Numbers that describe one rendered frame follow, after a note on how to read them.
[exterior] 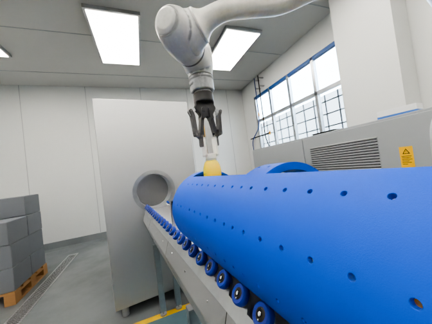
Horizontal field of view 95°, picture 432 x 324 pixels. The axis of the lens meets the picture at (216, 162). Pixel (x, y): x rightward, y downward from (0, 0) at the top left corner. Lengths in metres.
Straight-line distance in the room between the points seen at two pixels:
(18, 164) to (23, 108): 1.12
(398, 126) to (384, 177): 1.65
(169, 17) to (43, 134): 4.98
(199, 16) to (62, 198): 4.91
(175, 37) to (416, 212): 0.59
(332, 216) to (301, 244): 0.05
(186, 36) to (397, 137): 1.62
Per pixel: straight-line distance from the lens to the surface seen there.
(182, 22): 0.63
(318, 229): 0.25
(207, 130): 1.49
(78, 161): 5.20
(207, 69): 0.78
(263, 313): 0.46
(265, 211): 0.32
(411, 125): 1.87
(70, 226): 5.31
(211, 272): 0.62
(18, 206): 3.73
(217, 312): 0.62
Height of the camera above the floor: 1.24
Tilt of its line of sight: 2 degrees up
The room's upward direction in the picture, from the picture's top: 7 degrees counter-clockwise
